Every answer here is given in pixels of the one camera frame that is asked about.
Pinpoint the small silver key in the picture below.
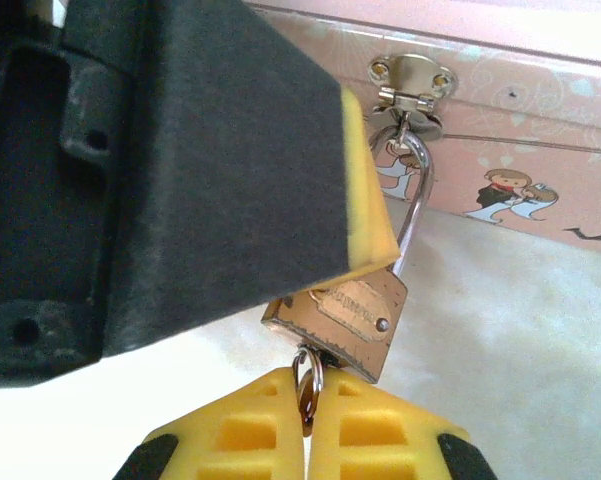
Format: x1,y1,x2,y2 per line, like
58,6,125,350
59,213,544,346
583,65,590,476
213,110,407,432
297,344,341,437

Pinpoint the small brass padlock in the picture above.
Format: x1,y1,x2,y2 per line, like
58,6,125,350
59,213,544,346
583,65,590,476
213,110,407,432
262,122,437,385

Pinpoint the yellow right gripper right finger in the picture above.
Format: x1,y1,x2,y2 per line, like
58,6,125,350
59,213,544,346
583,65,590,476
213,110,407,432
307,368,486,480

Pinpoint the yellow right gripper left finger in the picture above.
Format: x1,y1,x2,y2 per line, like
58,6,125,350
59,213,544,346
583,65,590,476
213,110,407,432
114,367,306,480

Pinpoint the metal key ring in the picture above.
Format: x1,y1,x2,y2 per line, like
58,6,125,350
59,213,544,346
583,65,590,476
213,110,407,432
290,347,325,396

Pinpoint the pink wedding couple tin box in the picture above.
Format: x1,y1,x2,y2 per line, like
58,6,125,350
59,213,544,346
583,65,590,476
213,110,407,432
244,0,601,259

